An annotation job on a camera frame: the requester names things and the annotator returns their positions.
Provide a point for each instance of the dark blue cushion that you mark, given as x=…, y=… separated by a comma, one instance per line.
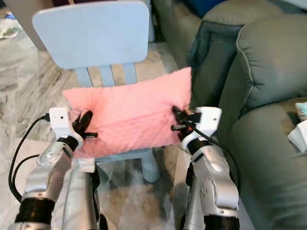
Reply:
x=204, y=6

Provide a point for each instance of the grey-green upholstered sofa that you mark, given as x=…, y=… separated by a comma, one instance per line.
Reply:
x=268, y=57

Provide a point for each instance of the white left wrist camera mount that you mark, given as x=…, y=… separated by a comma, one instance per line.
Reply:
x=60, y=120

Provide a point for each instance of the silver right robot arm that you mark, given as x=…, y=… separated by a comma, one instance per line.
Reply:
x=213, y=182

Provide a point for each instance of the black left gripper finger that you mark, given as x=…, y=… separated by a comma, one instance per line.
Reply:
x=82, y=120

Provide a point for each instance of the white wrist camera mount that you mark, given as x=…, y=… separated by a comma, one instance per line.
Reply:
x=210, y=117
x=60, y=120

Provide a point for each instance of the pale green floor item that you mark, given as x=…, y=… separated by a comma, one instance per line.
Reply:
x=8, y=32

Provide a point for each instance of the white crumpled cloth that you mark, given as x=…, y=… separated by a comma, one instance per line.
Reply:
x=298, y=136

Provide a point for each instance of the beige cabinet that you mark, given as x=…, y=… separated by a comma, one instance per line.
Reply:
x=24, y=19

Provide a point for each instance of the light blue child chair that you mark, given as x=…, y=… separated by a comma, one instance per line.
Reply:
x=91, y=33

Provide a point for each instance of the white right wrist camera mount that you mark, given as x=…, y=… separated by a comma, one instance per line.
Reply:
x=210, y=117

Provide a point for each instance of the pink textured pillow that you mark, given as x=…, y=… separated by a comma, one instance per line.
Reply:
x=132, y=115

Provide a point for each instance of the beige floor mat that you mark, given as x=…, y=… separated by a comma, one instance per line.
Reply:
x=134, y=201

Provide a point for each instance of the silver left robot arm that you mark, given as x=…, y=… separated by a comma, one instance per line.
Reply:
x=50, y=167

